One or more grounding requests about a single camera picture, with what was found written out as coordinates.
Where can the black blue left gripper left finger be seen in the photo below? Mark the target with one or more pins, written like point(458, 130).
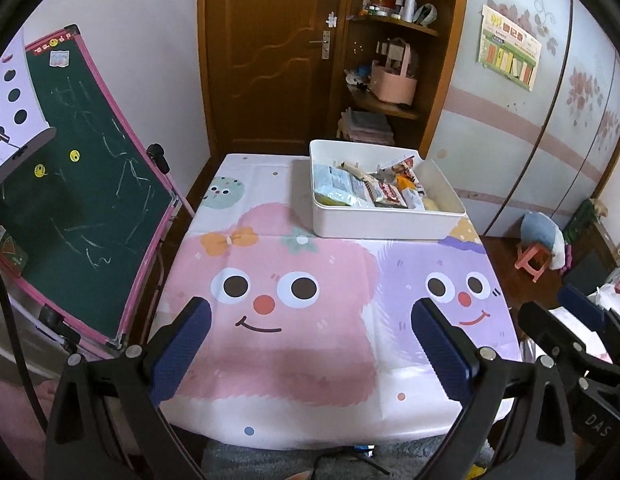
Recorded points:
point(105, 422)

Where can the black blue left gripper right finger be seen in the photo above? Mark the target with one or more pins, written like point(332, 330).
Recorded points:
point(537, 439)

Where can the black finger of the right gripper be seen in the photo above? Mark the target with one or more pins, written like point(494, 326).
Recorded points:
point(554, 334)

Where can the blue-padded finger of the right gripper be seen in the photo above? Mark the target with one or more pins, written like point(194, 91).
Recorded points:
point(605, 322)

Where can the orange white snack packet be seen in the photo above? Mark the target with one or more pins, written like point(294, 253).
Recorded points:
point(410, 194)

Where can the red white striped snack packet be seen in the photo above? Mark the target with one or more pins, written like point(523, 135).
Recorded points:
point(385, 195)

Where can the light blue snack bag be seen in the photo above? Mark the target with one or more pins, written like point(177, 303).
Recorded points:
point(333, 186)

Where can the white grey triangular snack bag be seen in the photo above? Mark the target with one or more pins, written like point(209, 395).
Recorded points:
point(403, 168)

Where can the beige soda cracker packet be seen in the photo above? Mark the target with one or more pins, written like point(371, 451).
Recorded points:
point(356, 171)

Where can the pink plastic stool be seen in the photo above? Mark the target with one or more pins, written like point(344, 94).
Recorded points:
point(533, 259)

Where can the pink cartoon tablecloth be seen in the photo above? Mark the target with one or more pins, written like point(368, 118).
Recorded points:
point(311, 342)

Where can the white sliding wardrobe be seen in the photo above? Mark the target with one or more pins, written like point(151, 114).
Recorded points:
point(507, 150)

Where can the white plastic storage bin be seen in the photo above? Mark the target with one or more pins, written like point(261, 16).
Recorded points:
point(385, 223)

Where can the stack of folded cloths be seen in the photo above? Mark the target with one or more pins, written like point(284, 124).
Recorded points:
point(365, 127)

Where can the wooden corner shelf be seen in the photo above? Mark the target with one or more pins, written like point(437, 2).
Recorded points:
point(361, 40)

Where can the bottles on top shelf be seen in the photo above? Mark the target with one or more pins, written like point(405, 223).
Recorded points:
point(406, 11)

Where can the brown wooden door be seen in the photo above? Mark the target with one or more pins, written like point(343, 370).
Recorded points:
point(265, 88)

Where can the green chalkboard pink frame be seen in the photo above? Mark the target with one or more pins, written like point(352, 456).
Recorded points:
point(90, 208)

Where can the colourful wall poster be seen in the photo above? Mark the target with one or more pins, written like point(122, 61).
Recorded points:
point(508, 49)

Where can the pink handled basket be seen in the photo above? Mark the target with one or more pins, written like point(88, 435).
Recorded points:
point(390, 81)

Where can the silver door handle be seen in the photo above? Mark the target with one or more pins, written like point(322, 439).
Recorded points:
point(324, 43)

